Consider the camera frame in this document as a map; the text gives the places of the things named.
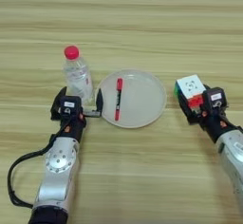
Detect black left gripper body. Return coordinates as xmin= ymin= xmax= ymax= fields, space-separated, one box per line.
xmin=51 ymin=107 xmax=103 ymax=140

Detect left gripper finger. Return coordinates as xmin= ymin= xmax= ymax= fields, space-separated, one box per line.
xmin=50 ymin=85 xmax=68 ymax=121
xmin=95 ymin=88 xmax=104 ymax=112

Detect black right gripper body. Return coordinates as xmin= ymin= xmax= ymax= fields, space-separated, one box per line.
xmin=189 ymin=105 xmax=243 ymax=144

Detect colourful puzzle cube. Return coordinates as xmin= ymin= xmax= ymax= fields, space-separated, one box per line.
xmin=173 ymin=73 xmax=207 ymax=110

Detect red and black marker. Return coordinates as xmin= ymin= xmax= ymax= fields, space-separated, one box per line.
xmin=114 ymin=77 xmax=124 ymax=121

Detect clear bottle with red cap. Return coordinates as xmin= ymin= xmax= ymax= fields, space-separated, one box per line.
xmin=62 ymin=45 xmax=95 ymax=106

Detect round beige plate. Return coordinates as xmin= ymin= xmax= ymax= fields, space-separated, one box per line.
xmin=94 ymin=69 xmax=168 ymax=129

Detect left gripper labelled black box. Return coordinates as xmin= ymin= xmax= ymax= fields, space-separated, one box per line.
xmin=59 ymin=95 xmax=83 ymax=117

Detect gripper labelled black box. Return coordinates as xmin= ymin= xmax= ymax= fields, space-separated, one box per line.
xmin=59 ymin=95 xmax=83 ymax=117
xmin=202 ymin=87 xmax=228 ymax=111

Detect right gripper labelled black box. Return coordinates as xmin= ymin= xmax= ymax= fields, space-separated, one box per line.
xmin=202 ymin=87 xmax=228 ymax=111

